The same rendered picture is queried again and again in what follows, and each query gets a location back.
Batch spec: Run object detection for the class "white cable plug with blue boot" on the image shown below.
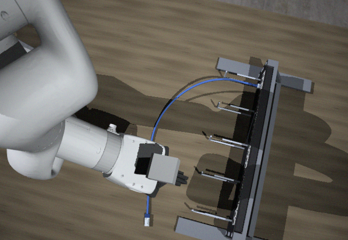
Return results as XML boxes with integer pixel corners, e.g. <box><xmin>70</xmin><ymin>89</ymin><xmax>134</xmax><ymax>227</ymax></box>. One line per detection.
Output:
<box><xmin>145</xmin><ymin>214</ymin><xmax>150</xmax><ymax>226</ymax></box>

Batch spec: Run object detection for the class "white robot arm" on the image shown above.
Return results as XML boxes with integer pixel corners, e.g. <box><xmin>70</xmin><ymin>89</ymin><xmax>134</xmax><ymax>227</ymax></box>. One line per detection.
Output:
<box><xmin>0</xmin><ymin>0</ymin><xmax>180</xmax><ymax>185</ymax></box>

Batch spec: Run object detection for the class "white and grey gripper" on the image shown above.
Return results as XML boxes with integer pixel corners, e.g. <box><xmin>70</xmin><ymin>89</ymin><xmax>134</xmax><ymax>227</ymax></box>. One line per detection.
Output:
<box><xmin>103</xmin><ymin>133</ymin><xmax>188</xmax><ymax>198</ymax></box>

